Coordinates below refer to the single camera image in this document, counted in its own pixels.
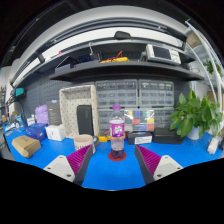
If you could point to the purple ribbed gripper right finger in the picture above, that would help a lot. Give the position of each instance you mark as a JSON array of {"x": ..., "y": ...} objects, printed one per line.
[{"x": 154, "y": 167}]

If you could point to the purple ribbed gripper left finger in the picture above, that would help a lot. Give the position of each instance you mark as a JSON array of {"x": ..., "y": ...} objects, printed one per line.
[{"x": 73, "y": 167}]

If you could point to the plastic bottle purple label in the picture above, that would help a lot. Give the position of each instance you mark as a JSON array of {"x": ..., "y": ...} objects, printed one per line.
[{"x": 117, "y": 123}]

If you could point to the beige ceramic mug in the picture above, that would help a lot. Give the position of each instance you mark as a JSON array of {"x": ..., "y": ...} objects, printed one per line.
[{"x": 83, "y": 140}]

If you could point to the black flat case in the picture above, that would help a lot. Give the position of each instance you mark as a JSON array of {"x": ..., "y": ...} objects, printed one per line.
[{"x": 166, "y": 136}]

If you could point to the black box white label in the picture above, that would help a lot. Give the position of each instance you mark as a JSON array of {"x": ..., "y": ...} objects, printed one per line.
[{"x": 139, "y": 138}]

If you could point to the small white box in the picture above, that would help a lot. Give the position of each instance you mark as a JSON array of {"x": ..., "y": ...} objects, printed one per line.
[{"x": 55, "y": 132}]

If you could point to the red round marker sticker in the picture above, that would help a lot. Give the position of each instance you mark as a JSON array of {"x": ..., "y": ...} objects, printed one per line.
[{"x": 117, "y": 159}]

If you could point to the clear box of coloured parts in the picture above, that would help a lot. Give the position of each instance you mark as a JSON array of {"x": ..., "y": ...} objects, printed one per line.
[{"x": 139, "y": 120}]

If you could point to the blue cardboard box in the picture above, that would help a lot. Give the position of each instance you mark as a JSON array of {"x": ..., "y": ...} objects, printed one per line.
[{"x": 36, "y": 131}]

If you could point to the brown cardboard box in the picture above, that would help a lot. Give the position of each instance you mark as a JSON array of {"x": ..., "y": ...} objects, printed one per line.
[{"x": 26, "y": 146}]

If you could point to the black rectangular device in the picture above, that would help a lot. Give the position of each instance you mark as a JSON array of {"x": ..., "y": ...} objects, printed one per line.
[{"x": 84, "y": 119}]

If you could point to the dark grey product box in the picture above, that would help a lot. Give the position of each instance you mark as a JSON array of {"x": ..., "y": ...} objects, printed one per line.
[{"x": 54, "y": 116}]

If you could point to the white power adapter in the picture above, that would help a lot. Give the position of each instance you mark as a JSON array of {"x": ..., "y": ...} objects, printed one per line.
[{"x": 212, "y": 146}]

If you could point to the purple plastic bag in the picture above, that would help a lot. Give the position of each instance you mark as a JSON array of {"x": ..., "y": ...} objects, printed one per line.
[{"x": 42, "y": 114}]

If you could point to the green potted plant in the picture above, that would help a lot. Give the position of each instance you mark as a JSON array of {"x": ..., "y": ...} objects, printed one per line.
[{"x": 192, "y": 112}]

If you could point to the white perforated tray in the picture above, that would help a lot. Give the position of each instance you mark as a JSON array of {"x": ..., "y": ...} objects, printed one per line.
[{"x": 72, "y": 97}]

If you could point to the grey drawer organiser cabinet right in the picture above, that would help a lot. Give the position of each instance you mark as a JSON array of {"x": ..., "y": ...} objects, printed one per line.
[{"x": 159, "y": 96}]

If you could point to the grey drawer organiser cabinet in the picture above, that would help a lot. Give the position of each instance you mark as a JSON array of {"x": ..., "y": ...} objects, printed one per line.
[
  {"x": 114, "y": 92},
  {"x": 159, "y": 96}
]

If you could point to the grey drawer organiser cabinet left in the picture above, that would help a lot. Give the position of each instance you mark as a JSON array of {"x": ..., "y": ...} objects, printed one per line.
[{"x": 114, "y": 92}]

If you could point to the dark blue box on shelf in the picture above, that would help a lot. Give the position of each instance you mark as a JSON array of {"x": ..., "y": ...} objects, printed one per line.
[{"x": 70, "y": 63}]

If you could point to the yellow tool on shelf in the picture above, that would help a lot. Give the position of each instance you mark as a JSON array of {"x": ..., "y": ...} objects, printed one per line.
[{"x": 118, "y": 58}]

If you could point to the white oscilloscope on shelf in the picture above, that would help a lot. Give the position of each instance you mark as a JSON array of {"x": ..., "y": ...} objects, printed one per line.
[{"x": 160, "y": 54}]

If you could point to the black metal shelf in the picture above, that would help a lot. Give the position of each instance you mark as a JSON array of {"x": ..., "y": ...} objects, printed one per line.
[{"x": 73, "y": 35}]

